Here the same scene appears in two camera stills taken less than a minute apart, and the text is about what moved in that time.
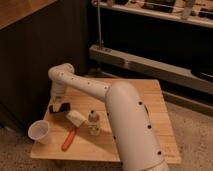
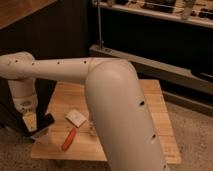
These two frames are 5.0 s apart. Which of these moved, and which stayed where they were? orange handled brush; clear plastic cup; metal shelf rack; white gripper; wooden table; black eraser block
Moved: black eraser block; white gripper
Stayed: wooden table; clear plastic cup; orange handled brush; metal shelf rack
